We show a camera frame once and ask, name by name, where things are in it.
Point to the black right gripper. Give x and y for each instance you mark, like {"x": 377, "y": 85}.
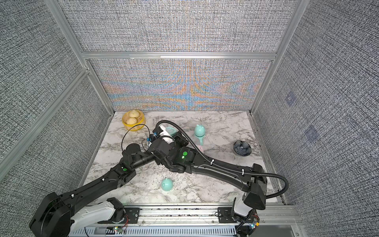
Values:
{"x": 180, "y": 139}

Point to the clear bottle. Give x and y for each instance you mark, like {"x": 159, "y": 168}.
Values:
{"x": 199, "y": 141}

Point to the mint cap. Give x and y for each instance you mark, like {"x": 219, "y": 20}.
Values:
{"x": 167, "y": 184}
{"x": 199, "y": 131}

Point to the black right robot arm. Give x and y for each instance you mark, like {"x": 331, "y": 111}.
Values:
{"x": 174, "y": 153}

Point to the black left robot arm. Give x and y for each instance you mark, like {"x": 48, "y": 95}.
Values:
{"x": 61, "y": 215}

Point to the lower steamed bun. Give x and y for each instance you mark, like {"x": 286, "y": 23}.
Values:
{"x": 131, "y": 121}

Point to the steamed bun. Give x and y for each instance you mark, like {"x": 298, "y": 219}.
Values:
{"x": 131, "y": 121}
{"x": 133, "y": 114}

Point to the yellow bamboo steamer basket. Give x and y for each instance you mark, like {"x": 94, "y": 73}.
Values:
{"x": 139, "y": 125}

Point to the upper steamed bun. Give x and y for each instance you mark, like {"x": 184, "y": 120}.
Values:
{"x": 133, "y": 114}

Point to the patterned small bowl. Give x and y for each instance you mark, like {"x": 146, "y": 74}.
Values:
{"x": 242, "y": 148}

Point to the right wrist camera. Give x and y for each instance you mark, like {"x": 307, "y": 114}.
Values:
{"x": 161, "y": 133}

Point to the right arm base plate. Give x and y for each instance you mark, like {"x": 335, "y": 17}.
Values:
{"x": 231, "y": 214}

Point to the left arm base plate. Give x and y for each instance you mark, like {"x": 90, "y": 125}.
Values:
{"x": 121, "y": 216}

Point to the aluminium front rail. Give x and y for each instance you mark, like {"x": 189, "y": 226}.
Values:
{"x": 211, "y": 220}

